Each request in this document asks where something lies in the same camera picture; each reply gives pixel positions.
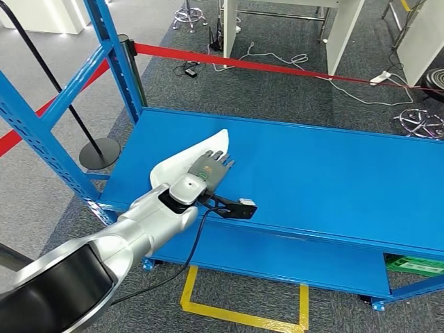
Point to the metal desk crossbar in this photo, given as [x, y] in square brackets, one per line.
[277, 15]

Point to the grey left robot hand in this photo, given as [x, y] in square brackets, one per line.
[210, 169]

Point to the black stanchion post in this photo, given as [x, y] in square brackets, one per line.
[44, 73]

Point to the black wifi router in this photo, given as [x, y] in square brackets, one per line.
[215, 42]

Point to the white desk side panel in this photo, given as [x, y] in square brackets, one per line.
[343, 32]
[229, 27]
[423, 36]

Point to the green plastic crate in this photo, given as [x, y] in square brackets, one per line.
[416, 266]

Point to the black stool with chrome base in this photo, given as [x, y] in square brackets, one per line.
[433, 85]

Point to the chrome stool base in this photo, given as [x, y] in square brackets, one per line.
[189, 16]

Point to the white curved plastic part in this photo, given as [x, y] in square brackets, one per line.
[173, 165]

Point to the chrome stanchion post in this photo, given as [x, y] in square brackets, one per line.
[13, 257]

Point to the white display plinth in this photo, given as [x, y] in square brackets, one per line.
[41, 16]

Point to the yellow floor tape outline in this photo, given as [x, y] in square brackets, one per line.
[239, 318]

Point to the white power strip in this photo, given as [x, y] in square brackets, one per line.
[380, 78]

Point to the blue metal shelf rack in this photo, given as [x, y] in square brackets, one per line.
[312, 184]

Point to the dark stanchion with chrome base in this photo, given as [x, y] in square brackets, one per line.
[134, 69]

